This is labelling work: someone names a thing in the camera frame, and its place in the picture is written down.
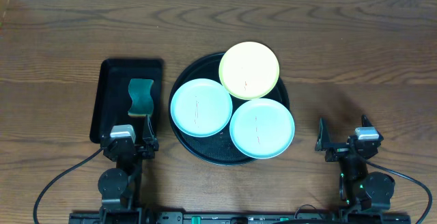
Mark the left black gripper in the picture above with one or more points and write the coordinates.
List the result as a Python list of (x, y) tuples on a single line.
[(153, 142)]

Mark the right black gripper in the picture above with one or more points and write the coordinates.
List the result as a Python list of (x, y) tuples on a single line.
[(324, 135)]

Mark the green yellow sponge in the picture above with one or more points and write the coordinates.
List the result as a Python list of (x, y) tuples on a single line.
[(140, 93)]

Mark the light blue plate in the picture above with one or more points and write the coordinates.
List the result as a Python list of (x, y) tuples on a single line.
[(262, 128), (201, 108)]

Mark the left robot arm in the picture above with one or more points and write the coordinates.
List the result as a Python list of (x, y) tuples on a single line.
[(120, 186)]

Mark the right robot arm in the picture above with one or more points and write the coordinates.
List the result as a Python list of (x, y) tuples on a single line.
[(367, 194)]

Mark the rectangular black tray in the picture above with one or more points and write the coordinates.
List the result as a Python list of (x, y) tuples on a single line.
[(113, 100)]

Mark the yellow plate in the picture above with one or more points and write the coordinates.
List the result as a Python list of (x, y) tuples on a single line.
[(249, 70)]

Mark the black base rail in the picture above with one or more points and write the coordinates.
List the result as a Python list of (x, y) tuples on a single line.
[(203, 218)]

